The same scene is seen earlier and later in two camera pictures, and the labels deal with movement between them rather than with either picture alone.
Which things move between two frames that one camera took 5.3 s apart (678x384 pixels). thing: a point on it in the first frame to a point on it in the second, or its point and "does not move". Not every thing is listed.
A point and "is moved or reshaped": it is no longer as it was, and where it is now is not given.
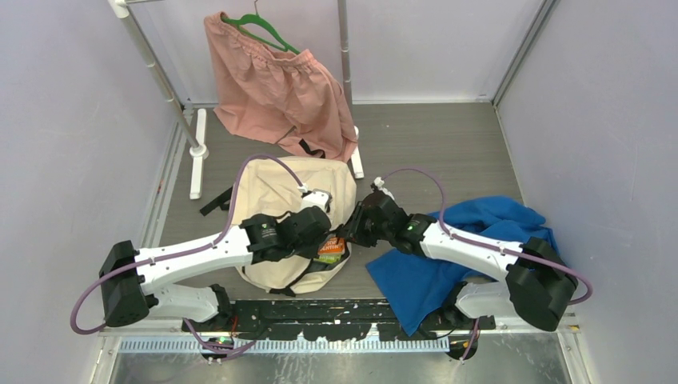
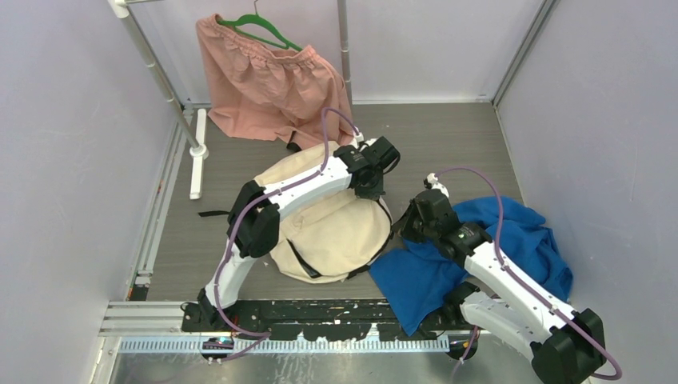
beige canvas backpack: (277, 185) is moved or reshaped
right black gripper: (352, 230) to (404, 225)
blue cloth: (420, 287) does not move
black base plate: (321, 319) does not move
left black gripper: (311, 251) to (372, 194)
